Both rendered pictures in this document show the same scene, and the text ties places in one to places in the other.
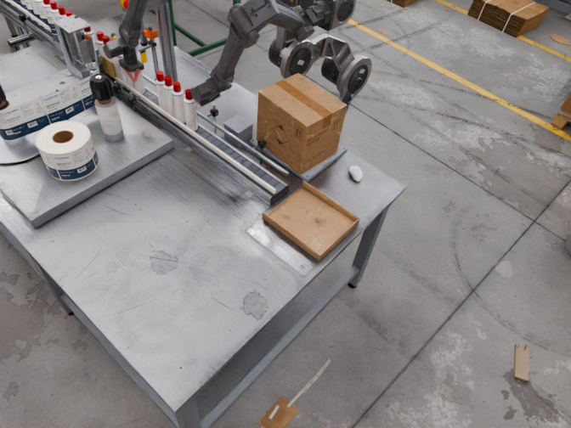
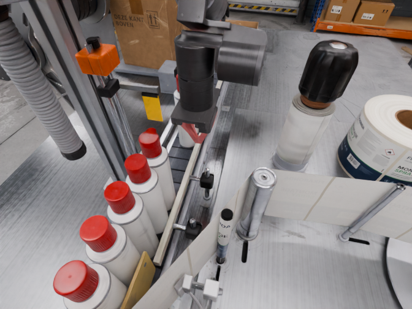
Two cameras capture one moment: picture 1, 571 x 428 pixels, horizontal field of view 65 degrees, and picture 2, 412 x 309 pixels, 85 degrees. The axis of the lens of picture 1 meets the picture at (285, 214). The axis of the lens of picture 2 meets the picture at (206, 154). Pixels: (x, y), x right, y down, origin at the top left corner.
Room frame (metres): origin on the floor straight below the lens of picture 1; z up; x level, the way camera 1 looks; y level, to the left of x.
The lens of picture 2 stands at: (1.85, 1.07, 1.34)
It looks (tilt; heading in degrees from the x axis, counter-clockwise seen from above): 48 degrees down; 247
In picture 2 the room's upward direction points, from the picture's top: straight up
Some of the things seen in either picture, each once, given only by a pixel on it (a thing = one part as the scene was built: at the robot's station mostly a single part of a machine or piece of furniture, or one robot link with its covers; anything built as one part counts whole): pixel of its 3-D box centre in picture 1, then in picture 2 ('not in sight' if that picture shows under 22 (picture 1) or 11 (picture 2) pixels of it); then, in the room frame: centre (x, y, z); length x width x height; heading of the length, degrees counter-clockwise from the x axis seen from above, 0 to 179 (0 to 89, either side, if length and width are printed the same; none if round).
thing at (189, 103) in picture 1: (190, 109); not in sight; (1.61, 0.48, 0.98); 0.05 x 0.05 x 0.20
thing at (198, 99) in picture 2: (130, 58); (196, 92); (1.73, 0.76, 1.12); 0.10 x 0.07 x 0.07; 54
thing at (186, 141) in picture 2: (162, 92); (186, 113); (1.71, 0.63, 0.98); 0.05 x 0.05 x 0.20
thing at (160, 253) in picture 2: (187, 129); (214, 96); (1.56, 0.49, 0.91); 1.07 x 0.01 x 0.02; 54
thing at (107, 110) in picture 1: (106, 107); (308, 116); (1.49, 0.80, 1.03); 0.09 x 0.09 x 0.30
